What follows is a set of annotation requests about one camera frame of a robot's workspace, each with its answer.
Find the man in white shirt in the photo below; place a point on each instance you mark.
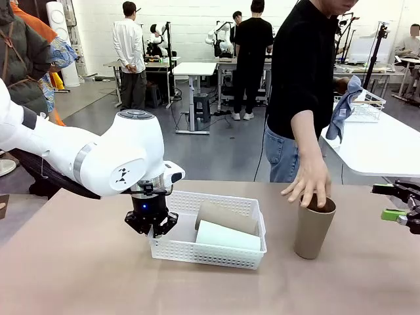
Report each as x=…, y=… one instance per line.
x=128, y=46

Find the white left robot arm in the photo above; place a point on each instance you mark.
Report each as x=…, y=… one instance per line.
x=98, y=157

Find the man in black tee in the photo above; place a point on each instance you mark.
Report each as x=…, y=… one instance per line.
x=252, y=39

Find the tall brown cup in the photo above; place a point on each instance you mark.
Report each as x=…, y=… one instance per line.
x=226, y=215
x=311, y=236

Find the grey background workbench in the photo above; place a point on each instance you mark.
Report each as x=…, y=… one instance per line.
x=224, y=65

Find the white tower fan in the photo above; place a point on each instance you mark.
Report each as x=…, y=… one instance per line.
x=64, y=39

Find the white side table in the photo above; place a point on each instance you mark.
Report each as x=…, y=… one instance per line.
x=377, y=147

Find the seated person in light top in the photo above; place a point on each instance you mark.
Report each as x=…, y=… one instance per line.
x=408, y=44

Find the mannequin in orange garment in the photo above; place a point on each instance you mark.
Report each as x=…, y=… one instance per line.
x=36, y=23

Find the white perforated plastic basket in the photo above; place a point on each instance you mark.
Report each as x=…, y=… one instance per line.
x=203, y=254

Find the person's left hand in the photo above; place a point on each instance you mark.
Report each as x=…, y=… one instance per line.
x=342, y=85

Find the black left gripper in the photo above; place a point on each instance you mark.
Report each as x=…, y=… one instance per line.
x=149, y=207

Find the person in black shirt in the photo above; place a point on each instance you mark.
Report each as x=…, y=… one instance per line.
x=295, y=65

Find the grey plastic stool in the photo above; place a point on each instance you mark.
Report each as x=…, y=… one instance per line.
x=201, y=106

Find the white round stand base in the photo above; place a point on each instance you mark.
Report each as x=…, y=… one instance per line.
x=6, y=167

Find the blue cleaning cloth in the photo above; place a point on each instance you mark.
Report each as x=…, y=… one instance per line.
x=341, y=115

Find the black tripod stand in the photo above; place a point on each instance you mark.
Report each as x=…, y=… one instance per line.
x=377, y=49

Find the dark-haired bystander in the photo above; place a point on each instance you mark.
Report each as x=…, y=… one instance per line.
x=237, y=16

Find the blue floral shirt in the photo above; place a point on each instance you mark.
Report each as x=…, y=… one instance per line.
x=62, y=55

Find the mannequin in dark green jacket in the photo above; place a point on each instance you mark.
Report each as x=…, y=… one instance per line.
x=19, y=59

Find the wood-top workbench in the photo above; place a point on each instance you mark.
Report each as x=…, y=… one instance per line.
x=157, y=64

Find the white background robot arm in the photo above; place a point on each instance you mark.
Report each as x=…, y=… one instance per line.
x=223, y=36
x=157, y=39

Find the dark plastic stool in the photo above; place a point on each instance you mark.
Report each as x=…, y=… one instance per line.
x=151, y=95

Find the person's right forearm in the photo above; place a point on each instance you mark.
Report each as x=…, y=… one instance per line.
x=308, y=147

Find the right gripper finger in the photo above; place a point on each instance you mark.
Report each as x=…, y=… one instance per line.
x=393, y=215
x=403, y=188

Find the white standing desk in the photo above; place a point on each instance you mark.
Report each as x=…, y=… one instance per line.
x=193, y=68

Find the pale green cup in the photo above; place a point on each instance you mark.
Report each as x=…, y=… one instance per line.
x=226, y=239

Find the person's right hand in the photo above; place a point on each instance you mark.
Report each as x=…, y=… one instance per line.
x=311, y=180

